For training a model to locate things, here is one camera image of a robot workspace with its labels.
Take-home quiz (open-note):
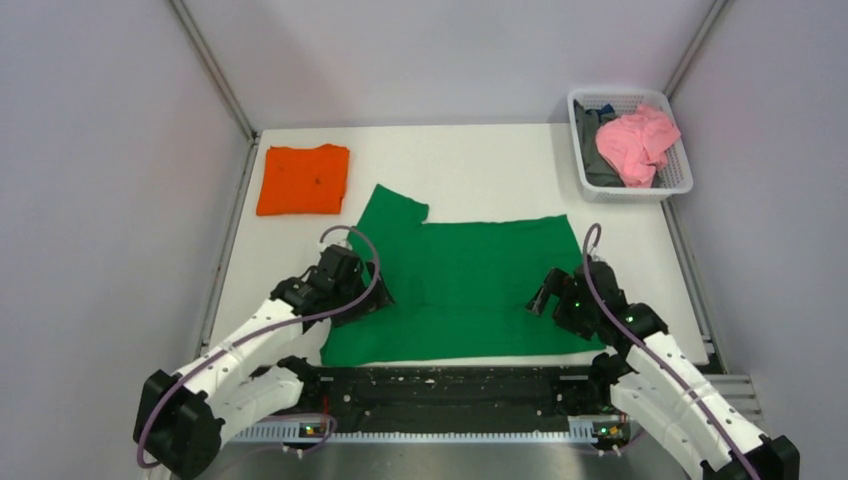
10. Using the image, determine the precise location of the green t shirt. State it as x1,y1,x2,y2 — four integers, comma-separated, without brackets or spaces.
321,185,604,367

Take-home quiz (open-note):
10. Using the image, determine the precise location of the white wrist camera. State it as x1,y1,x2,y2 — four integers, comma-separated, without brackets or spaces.
318,239,348,251
586,249,605,263

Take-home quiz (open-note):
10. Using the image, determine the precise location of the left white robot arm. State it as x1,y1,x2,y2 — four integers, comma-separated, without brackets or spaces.
133,245,391,479

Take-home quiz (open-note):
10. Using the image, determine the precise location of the blue t shirt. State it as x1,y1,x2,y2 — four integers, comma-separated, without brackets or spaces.
594,104,618,125

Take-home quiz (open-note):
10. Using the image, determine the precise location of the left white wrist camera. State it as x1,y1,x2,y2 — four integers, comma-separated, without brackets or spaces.
318,239,348,251

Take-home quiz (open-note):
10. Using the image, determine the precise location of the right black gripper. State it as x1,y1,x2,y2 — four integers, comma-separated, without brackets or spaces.
525,266,599,340

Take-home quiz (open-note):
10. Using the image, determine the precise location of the folded orange t shirt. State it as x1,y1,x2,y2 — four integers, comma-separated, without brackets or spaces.
256,144,350,216

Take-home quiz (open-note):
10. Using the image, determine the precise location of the grey t shirt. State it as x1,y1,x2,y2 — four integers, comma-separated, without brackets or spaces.
573,100,624,188

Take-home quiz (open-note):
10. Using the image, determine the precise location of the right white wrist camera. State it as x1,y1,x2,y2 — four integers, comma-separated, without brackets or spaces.
586,249,605,263

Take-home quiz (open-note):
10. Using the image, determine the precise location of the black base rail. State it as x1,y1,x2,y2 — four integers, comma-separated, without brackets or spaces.
272,366,637,443

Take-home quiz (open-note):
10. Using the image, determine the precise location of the pink t shirt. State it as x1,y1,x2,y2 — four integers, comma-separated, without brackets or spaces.
596,105,681,189

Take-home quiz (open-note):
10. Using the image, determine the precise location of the white plastic basket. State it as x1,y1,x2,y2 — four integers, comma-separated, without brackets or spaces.
567,87,694,202

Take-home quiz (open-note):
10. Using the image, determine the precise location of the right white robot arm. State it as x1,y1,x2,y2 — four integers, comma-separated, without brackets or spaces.
526,257,800,479

